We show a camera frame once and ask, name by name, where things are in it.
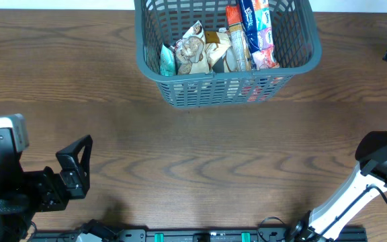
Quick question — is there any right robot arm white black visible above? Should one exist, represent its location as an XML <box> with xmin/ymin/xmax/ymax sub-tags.
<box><xmin>284</xmin><ymin>131</ymin><xmax>387</xmax><ymax>242</ymax></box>

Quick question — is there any orange cracker tube pack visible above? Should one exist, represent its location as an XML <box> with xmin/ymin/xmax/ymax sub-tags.
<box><xmin>225</xmin><ymin>3</ymin><xmax>255</xmax><ymax>102</ymax></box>

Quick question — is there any blue tissue pack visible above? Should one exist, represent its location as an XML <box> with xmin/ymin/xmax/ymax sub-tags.
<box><xmin>239</xmin><ymin>0</ymin><xmax>280</xmax><ymax>71</ymax></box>

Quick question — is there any beige snack bag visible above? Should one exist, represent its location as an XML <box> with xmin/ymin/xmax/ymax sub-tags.
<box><xmin>205</xmin><ymin>31</ymin><xmax>239</xmax><ymax>73</ymax></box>

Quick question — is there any teal snack packet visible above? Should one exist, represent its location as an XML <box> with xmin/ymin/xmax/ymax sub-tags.
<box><xmin>159</xmin><ymin>44</ymin><xmax>176</xmax><ymax>77</ymax></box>

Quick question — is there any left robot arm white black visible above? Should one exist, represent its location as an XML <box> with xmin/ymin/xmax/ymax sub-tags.
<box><xmin>0</xmin><ymin>128</ymin><xmax>93</xmax><ymax>241</ymax></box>

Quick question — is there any beige mushroom pouch brown label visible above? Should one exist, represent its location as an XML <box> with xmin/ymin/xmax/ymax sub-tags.
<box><xmin>218</xmin><ymin>28</ymin><xmax>231</xmax><ymax>38</ymax></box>

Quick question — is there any grey plastic lattice basket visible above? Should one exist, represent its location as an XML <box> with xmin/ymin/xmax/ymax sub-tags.
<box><xmin>135</xmin><ymin>0</ymin><xmax>322</xmax><ymax>108</ymax></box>

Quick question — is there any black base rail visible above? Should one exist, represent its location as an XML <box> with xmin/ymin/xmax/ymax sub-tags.
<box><xmin>30</xmin><ymin>216</ymin><xmax>368</xmax><ymax>242</ymax></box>

